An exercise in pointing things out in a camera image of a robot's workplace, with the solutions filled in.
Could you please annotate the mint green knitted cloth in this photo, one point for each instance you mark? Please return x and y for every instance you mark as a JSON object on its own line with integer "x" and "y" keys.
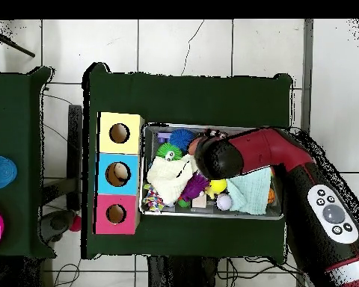
{"x": 251, "y": 191}

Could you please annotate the dark green tablecloth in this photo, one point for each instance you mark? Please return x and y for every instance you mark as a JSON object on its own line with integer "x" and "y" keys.
{"x": 182, "y": 98}
{"x": 15, "y": 119}

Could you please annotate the black rod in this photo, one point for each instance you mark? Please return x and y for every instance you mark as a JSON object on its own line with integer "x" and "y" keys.
{"x": 15, "y": 45}

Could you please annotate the tall black object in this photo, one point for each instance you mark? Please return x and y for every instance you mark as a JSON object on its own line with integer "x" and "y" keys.
{"x": 74, "y": 149}

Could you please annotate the small red ball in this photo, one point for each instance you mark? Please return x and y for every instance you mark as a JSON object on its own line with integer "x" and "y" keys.
{"x": 75, "y": 223}

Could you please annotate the dark grey rounded object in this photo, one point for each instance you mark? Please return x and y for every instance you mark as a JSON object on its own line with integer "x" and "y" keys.
{"x": 56, "y": 224}

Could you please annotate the wooden three-hole box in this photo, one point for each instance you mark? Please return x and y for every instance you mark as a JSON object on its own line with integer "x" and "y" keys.
{"x": 103, "y": 179}

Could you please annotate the cream knitted cloth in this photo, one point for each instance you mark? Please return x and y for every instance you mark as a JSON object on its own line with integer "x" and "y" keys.
{"x": 167, "y": 179}

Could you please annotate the blue plastic cup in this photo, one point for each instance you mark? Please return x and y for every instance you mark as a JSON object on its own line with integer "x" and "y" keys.
{"x": 1, "y": 172}

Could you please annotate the yellow ball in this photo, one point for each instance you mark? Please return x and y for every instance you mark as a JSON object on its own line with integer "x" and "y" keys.
{"x": 218, "y": 185}

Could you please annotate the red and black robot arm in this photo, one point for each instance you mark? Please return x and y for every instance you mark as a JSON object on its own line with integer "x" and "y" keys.
{"x": 263, "y": 149}

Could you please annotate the brown toy football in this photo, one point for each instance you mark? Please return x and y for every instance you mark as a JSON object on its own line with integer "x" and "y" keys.
{"x": 193, "y": 146}

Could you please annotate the colourful patterned fabric toy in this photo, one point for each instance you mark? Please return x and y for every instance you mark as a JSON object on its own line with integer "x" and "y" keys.
{"x": 152, "y": 198}

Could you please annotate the blue spiky ball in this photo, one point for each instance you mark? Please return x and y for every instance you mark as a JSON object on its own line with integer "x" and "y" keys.
{"x": 181, "y": 138}

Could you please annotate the purple spiky ball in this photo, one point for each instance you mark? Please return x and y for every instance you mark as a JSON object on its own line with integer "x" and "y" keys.
{"x": 194, "y": 186}

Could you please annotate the green spiky toy with eyes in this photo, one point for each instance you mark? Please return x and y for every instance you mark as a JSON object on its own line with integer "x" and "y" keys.
{"x": 164, "y": 150}

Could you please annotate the silver mesh bin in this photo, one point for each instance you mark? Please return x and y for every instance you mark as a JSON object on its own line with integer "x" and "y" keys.
{"x": 155, "y": 213}

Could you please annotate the white baseball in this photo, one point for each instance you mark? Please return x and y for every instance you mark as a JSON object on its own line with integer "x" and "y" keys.
{"x": 224, "y": 201}

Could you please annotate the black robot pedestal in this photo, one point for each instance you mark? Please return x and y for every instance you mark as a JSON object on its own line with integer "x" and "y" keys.
{"x": 182, "y": 272}

